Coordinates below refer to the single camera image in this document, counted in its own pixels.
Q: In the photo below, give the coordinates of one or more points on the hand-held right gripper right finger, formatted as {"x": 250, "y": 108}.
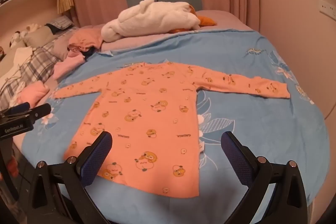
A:
{"x": 235, "y": 153}

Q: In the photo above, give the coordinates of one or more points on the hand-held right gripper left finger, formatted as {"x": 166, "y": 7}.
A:
{"x": 98, "y": 153}

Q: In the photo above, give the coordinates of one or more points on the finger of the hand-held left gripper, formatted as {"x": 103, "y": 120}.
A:
{"x": 19, "y": 107}
{"x": 39, "y": 111}

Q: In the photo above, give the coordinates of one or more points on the orange cartoon print shirt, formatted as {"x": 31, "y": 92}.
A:
{"x": 147, "y": 119}

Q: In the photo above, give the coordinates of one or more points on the white striped cloth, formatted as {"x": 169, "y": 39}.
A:
{"x": 14, "y": 100}

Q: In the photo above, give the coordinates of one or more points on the folded pink garment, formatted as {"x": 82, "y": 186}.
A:
{"x": 34, "y": 92}

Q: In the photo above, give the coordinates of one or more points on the plaid grey blanket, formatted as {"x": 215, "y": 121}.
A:
{"x": 34, "y": 64}

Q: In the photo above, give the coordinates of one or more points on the pink ribbed garment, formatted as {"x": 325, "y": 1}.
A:
{"x": 67, "y": 66}

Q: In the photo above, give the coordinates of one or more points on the small white plush toys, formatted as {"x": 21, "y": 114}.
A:
{"x": 21, "y": 35}

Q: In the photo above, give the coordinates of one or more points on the beige pillow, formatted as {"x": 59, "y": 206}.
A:
{"x": 42, "y": 35}

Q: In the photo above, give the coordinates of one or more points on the dark striped pillow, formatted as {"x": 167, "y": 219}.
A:
{"x": 61, "y": 22}

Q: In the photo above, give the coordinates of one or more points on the blue floral blanket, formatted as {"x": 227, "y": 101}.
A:
{"x": 236, "y": 56}

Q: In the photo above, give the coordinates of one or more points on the lilac folded quilt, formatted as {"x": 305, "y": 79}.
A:
{"x": 136, "y": 41}

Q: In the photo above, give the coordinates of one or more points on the pink sheeted bed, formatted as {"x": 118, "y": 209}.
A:
{"x": 225, "y": 19}

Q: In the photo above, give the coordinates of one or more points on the white plush goose toy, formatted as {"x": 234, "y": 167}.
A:
{"x": 157, "y": 19}

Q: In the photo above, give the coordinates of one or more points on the white wall socket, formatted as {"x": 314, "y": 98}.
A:
{"x": 327, "y": 7}

